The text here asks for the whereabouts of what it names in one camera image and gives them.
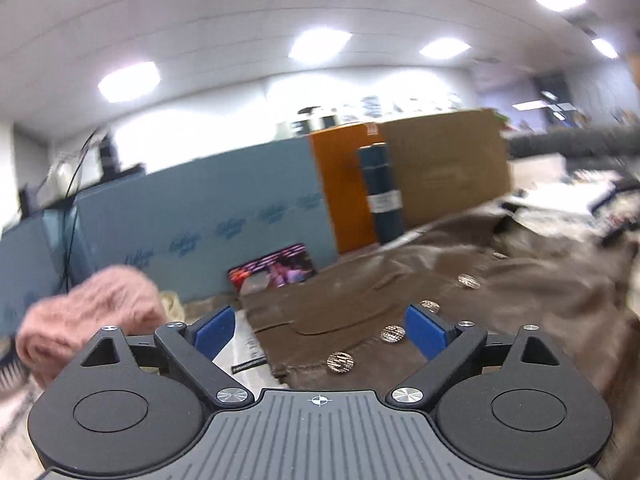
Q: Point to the white paper label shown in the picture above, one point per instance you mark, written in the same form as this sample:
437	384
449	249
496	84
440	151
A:
243	352

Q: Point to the dark blue rolled mat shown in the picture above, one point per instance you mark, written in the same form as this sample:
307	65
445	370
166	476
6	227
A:
383	196

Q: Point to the pink fluffy garment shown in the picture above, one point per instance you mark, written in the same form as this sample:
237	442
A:
55	328

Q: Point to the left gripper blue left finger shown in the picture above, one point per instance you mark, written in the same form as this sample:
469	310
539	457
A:
213	331

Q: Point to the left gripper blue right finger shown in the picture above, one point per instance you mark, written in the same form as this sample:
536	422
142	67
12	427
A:
425	331

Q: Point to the brown cardboard sheet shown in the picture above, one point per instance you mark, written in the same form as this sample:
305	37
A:
447	163

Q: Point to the orange board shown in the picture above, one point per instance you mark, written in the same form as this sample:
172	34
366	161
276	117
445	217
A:
336	151

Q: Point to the brown leather jacket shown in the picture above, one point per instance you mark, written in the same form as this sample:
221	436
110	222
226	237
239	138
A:
479	266

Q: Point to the blue foam board panel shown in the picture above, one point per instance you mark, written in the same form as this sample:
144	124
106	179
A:
185	227

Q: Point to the cream knitted garment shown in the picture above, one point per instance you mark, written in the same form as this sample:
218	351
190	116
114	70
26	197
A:
173	307

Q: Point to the phone with lit screen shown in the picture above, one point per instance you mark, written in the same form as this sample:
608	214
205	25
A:
286	266

